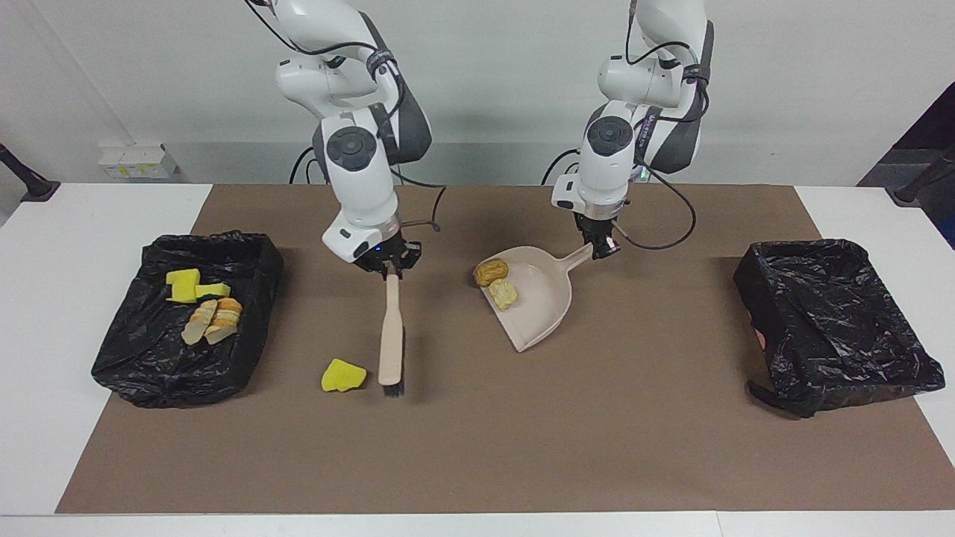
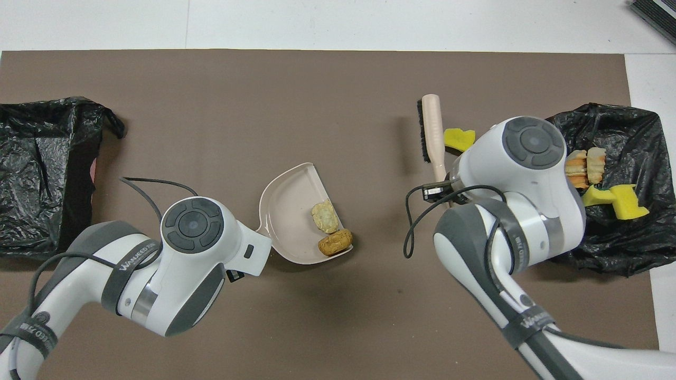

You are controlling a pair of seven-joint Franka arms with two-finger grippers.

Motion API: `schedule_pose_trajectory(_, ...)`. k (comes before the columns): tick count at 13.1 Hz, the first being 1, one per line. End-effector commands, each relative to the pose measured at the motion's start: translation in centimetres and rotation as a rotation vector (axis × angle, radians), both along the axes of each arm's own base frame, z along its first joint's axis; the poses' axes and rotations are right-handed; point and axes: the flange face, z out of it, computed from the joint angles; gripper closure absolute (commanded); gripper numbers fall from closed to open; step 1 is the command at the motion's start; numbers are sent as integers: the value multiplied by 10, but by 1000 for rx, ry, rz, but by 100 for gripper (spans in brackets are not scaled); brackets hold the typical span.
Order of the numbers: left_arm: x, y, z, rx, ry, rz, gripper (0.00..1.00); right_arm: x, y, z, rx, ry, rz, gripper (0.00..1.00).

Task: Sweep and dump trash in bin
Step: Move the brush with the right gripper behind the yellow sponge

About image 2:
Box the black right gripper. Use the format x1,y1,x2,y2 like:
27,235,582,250
422,182,465,202

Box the brown peanut shaped toy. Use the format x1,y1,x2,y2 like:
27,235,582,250
317,228,353,258

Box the brown table mat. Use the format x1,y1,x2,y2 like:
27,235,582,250
0,50,662,380

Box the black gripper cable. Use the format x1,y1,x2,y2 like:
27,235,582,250
404,185,508,259
120,177,199,222

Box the black bag lined bin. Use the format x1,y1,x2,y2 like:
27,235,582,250
532,103,676,276
0,97,126,258

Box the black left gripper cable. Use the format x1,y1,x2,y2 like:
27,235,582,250
120,177,199,222

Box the beige brush with black bristles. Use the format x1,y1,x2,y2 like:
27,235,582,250
417,94,460,209

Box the grey ribbed object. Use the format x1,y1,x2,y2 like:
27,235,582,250
628,0,676,45

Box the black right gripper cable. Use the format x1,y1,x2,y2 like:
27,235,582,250
404,185,508,259

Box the beige bread chunk orange crust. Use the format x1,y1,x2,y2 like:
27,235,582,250
564,150,589,189

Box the beige plastic dustpan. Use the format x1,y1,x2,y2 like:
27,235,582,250
257,162,353,265

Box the small beige bread chunk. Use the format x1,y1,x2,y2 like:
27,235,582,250
311,199,340,234

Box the yellow sponge with green side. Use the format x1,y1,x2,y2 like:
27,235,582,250
581,185,616,207

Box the yellow sponge piece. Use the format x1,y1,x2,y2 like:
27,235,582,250
444,128,476,154
613,184,650,220

